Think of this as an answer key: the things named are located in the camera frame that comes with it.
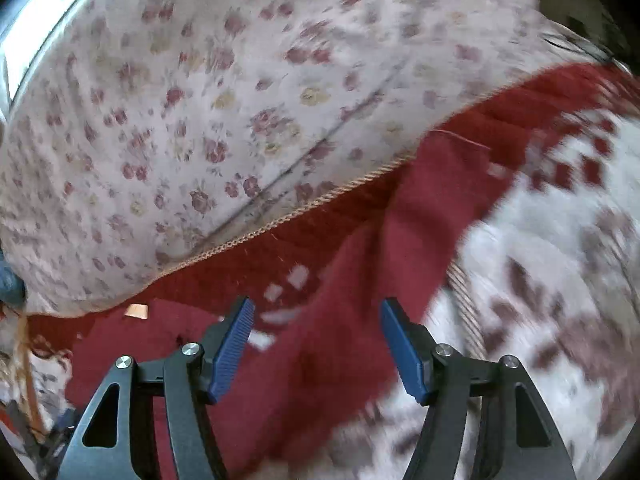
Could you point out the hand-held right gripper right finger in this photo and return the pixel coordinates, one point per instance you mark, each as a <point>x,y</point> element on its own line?
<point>402,355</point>

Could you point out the orange tag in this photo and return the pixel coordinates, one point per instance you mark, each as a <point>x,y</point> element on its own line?
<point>136,311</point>

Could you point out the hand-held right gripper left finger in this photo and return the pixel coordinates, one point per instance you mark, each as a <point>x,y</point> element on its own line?
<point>230,347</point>

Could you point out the red white floral blanket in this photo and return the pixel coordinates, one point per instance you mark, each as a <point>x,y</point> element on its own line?
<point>550,260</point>

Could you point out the floral print pillow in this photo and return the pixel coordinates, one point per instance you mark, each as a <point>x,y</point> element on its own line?
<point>200,110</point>

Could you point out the dark red garment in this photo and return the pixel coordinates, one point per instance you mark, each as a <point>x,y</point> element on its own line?
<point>325,360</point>

